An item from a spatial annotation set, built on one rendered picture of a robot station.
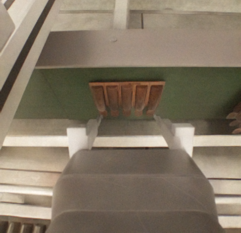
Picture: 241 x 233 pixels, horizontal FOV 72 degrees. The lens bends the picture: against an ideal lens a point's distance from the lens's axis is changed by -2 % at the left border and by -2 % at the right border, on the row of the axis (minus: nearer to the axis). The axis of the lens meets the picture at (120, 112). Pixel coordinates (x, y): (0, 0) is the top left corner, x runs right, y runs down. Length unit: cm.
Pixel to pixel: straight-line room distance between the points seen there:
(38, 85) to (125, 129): 17
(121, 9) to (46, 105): 21
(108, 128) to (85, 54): 16
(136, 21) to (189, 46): 54
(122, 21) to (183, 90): 14
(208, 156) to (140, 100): 26
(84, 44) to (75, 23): 55
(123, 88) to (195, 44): 11
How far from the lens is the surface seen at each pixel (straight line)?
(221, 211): 63
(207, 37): 27
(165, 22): 78
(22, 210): 32
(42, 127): 38
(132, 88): 24
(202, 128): 37
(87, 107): 31
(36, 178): 45
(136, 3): 95
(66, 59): 23
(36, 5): 20
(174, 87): 27
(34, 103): 33
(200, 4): 101
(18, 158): 48
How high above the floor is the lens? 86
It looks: 30 degrees down
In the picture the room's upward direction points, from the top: 177 degrees counter-clockwise
